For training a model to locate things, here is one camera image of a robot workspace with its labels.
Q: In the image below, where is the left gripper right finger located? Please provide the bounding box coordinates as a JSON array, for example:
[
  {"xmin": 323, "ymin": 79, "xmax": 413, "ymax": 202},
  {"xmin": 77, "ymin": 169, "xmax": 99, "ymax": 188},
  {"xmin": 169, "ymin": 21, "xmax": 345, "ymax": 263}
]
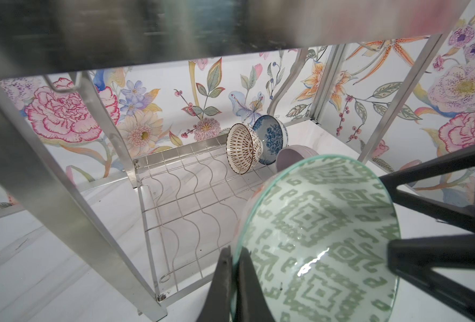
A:
[{"xmin": 237, "ymin": 248, "xmax": 275, "ymax": 322}]

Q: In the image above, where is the white red-patterned bowl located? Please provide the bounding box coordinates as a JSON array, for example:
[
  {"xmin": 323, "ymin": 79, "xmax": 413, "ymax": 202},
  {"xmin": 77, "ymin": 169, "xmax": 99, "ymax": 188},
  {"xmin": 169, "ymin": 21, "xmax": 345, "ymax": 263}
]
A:
[{"xmin": 226, "ymin": 123, "xmax": 263, "ymax": 175}]

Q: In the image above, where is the right aluminium frame post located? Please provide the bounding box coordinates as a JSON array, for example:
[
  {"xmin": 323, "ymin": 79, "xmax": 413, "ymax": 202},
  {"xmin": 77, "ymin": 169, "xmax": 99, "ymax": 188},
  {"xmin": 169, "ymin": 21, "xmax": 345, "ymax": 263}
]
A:
[{"xmin": 309, "ymin": 44, "xmax": 348, "ymax": 123}]

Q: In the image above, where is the steel two-tier dish rack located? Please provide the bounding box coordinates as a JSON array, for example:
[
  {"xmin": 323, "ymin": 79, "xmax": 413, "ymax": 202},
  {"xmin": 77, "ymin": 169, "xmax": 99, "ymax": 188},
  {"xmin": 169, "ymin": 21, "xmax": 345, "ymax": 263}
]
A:
[{"xmin": 0, "ymin": 0, "xmax": 472, "ymax": 322}]

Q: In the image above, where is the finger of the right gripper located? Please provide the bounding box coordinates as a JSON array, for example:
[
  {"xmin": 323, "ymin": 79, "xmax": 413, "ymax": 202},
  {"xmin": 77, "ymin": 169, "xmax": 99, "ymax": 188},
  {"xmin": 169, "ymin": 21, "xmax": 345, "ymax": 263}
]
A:
[
  {"xmin": 387, "ymin": 231, "xmax": 475, "ymax": 322},
  {"xmin": 380, "ymin": 144, "xmax": 475, "ymax": 233}
]

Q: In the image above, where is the plain lilac ceramic bowl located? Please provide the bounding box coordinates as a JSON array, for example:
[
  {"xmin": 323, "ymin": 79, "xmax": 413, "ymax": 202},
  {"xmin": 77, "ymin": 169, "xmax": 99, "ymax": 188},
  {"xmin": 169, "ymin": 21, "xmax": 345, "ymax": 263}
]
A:
[{"xmin": 275, "ymin": 145, "xmax": 318, "ymax": 173}]

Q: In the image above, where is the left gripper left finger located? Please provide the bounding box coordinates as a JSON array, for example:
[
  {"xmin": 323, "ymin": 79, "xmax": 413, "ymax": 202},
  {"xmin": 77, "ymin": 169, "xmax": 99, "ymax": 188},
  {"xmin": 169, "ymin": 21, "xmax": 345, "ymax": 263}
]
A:
[{"xmin": 196, "ymin": 246, "xmax": 232, "ymax": 322}]

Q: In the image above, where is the green geometric patterned bowl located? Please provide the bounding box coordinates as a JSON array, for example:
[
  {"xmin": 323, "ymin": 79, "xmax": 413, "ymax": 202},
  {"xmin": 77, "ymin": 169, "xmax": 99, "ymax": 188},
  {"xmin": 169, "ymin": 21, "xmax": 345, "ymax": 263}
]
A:
[{"xmin": 231, "ymin": 155, "xmax": 400, "ymax": 321}]

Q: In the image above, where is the blue floral ceramic bowl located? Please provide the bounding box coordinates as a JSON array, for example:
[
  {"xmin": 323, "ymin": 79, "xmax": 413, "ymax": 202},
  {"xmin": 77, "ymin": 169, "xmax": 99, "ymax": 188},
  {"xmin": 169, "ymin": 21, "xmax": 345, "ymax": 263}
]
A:
[{"xmin": 252, "ymin": 115, "xmax": 288, "ymax": 166}]

